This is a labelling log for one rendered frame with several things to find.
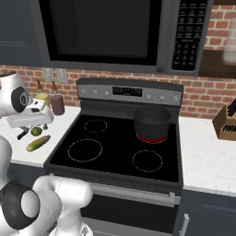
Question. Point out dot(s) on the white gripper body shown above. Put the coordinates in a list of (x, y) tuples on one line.
[(29, 118)]

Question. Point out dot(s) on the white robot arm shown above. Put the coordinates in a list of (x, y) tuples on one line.
[(61, 196)]

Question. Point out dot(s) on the green lime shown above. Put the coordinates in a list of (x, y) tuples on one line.
[(36, 131)]

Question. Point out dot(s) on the green cucumber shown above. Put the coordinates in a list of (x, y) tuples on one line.
[(38, 143)]

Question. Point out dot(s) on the dark grey pot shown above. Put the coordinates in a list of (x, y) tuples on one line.
[(152, 121)]

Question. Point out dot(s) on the dark maroon jar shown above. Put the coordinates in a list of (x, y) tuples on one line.
[(57, 104)]

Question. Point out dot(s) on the yellow oil bottle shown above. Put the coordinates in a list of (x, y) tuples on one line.
[(42, 96)]

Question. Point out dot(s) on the dark grey lower cupboard front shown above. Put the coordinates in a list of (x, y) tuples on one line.
[(27, 175)]

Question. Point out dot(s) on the silver stove knob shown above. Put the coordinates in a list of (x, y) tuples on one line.
[(162, 97), (175, 99), (106, 92), (94, 92), (149, 96), (82, 91)]

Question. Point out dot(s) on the black and steel stove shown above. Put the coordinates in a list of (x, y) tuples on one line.
[(123, 144)]

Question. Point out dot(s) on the dark grey upper cupboard door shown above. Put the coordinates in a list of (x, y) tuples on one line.
[(18, 30)]

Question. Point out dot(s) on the dark grey cupboard door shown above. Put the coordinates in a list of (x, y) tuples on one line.
[(18, 30), (212, 215)]

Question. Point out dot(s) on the black oven door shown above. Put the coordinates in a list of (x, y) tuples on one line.
[(129, 215)]

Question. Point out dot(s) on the steel microwave oven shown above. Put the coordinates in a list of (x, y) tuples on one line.
[(123, 30)]

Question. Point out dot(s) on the dark wooden shelf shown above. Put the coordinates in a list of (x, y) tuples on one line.
[(215, 66)]

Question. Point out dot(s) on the wooden knife block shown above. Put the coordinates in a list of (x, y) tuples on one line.
[(226, 123)]

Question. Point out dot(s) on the dark grey lower cupboard door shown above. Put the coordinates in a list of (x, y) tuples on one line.
[(212, 215)]

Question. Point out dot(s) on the translucent glass jar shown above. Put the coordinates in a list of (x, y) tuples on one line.
[(230, 46)]

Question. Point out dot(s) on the grey wall outlet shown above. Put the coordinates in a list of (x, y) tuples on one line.
[(48, 75), (61, 76)]

